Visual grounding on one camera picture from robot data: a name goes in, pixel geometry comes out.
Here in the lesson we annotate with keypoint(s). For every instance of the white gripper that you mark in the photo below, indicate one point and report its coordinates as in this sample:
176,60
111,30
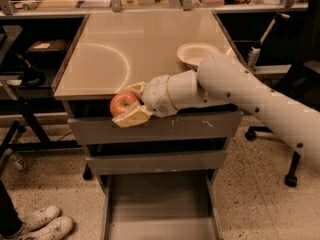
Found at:
157,96

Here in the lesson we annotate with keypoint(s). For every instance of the red apple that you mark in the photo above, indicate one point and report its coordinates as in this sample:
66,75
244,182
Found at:
121,102

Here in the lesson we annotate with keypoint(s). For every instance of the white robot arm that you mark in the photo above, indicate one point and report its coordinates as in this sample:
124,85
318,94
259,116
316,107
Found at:
222,78

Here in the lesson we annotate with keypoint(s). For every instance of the grey drawer cabinet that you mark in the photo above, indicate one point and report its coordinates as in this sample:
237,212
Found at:
114,50

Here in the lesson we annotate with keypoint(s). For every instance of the top grey drawer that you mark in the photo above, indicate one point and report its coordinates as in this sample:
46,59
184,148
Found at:
99,130

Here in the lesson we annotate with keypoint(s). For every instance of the grey drawer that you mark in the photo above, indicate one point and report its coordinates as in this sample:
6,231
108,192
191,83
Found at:
160,206
156,162
99,130

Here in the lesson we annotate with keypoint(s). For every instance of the middle grey drawer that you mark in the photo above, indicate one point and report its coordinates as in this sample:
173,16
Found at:
156,162

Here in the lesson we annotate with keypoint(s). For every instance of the bottom grey drawer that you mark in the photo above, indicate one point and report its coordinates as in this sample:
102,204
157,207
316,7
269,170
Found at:
160,206

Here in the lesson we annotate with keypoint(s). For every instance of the white paper bowl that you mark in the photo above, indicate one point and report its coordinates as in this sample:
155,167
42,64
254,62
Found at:
191,54

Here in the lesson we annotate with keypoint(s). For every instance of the black box with label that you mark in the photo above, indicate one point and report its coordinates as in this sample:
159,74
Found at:
47,54

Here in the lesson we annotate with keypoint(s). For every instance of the black handheld device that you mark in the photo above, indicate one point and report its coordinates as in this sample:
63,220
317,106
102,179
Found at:
32,77

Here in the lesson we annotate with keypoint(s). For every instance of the white handheld vacuum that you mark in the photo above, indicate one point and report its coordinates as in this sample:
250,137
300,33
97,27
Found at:
255,49

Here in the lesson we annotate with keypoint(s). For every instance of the plastic bottle on floor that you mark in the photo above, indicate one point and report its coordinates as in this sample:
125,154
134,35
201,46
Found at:
18,161

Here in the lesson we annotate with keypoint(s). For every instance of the upper white sneaker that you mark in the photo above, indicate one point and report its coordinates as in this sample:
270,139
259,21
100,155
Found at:
40,218

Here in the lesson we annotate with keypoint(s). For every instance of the white sneaker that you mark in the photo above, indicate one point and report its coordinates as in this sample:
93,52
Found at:
57,229
40,218

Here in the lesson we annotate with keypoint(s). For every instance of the lower white sneaker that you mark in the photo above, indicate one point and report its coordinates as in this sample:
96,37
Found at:
57,229

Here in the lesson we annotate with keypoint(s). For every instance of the black office chair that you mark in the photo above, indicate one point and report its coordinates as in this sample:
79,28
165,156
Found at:
302,82

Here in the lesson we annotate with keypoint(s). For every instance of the black trouser leg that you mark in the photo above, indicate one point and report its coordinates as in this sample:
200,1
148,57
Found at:
10,223

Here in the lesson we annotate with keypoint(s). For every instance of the black desk frame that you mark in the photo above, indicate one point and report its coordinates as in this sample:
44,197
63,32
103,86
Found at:
44,142

